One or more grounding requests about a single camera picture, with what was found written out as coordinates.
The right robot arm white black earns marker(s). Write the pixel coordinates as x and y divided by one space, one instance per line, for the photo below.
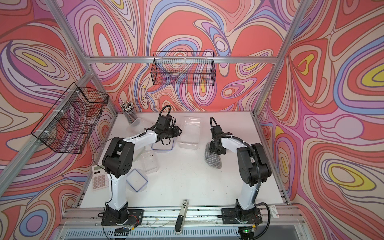
254 170

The black wire basket left wall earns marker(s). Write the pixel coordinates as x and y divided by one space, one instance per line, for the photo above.
74 121

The black white marker pen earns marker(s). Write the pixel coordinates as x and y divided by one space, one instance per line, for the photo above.
181 217

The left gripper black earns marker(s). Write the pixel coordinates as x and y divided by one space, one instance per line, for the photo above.
177 132

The small blue rimmed lid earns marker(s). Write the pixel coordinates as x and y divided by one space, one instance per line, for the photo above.
136 180

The small clear box blue lid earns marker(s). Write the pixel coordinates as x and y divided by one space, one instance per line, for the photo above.
150 162

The large clear box blue lid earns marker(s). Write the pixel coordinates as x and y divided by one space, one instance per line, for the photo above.
190 136

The black wire basket wall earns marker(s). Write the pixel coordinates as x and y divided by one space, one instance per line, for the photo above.
183 68
74 121

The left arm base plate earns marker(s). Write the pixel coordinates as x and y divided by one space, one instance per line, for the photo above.
130 217

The grey striped cloth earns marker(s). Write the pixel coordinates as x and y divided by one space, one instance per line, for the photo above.
213 160

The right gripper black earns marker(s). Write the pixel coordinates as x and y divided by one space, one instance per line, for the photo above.
212 149

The white calculator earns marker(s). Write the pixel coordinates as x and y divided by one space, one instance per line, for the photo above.
100 178

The white red label tag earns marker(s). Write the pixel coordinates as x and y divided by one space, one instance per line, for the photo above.
274 211

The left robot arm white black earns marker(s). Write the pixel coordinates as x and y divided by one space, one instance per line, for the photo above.
118 161

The black wire basket back wall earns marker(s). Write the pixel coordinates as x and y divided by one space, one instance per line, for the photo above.
183 68

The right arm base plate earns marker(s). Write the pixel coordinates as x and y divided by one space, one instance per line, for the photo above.
237 215

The mesh pen cup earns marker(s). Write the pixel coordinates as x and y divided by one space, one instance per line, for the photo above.
129 111

